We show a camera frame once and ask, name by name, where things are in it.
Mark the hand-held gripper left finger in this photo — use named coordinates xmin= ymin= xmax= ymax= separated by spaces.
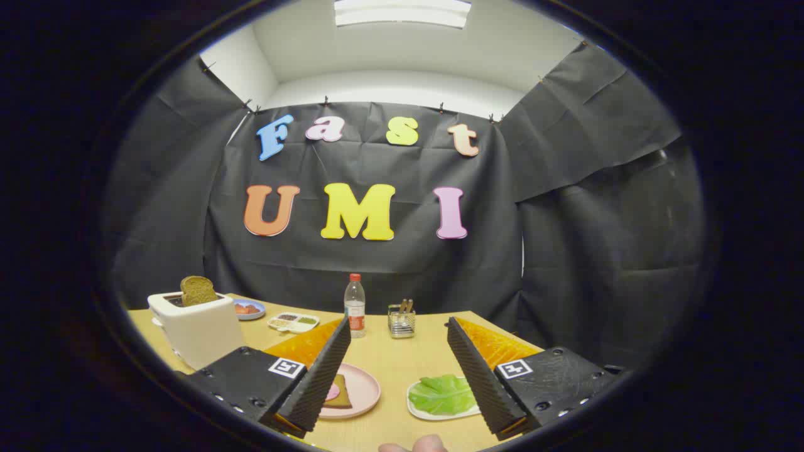
xmin=179 ymin=317 xmax=352 ymax=440

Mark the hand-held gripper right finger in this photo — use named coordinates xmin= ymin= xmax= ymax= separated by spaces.
xmin=446 ymin=316 xmax=629 ymax=441

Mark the green lettuce leaf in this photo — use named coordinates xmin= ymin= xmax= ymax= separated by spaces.
xmin=409 ymin=374 xmax=478 ymax=416

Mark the brown toast slice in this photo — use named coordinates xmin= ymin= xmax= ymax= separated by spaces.
xmin=180 ymin=276 xmax=219 ymax=307

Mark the bread slice under ham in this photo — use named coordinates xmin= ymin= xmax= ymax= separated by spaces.
xmin=323 ymin=374 xmax=354 ymax=410

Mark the pink round plate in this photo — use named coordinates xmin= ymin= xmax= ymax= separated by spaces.
xmin=317 ymin=363 xmax=382 ymax=420

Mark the white square plate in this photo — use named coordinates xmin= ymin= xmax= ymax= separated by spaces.
xmin=406 ymin=377 xmax=483 ymax=421

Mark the white divided condiment tray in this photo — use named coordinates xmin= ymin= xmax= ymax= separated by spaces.
xmin=268 ymin=312 xmax=320 ymax=334

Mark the clear plastic water bottle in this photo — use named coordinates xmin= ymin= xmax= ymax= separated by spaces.
xmin=344 ymin=273 xmax=367 ymax=339

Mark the small blue dish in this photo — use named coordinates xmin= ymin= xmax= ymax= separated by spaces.
xmin=232 ymin=298 xmax=267 ymax=321

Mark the white toaster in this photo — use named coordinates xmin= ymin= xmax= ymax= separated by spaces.
xmin=148 ymin=291 xmax=247 ymax=371

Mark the ceiling light panel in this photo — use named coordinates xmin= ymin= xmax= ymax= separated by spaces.
xmin=334 ymin=0 xmax=472 ymax=29

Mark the wire cutlery holder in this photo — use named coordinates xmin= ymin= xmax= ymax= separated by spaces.
xmin=388 ymin=304 xmax=416 ymax=340

